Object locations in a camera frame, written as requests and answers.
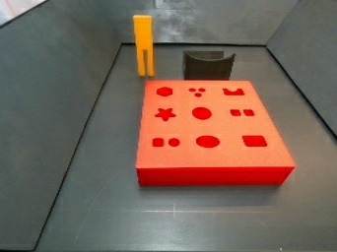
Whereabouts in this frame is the yellow two-pronged peg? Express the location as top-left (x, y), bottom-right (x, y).
top-left (133, 15), bottom-right (154, 76)

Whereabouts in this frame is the black curved holder block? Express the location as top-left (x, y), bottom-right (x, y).
top-left (183, 50), bottom-right (236, 80)

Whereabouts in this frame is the red shape-sorting board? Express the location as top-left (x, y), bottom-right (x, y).
top-left (135, 80), bottom-right (296, 186)

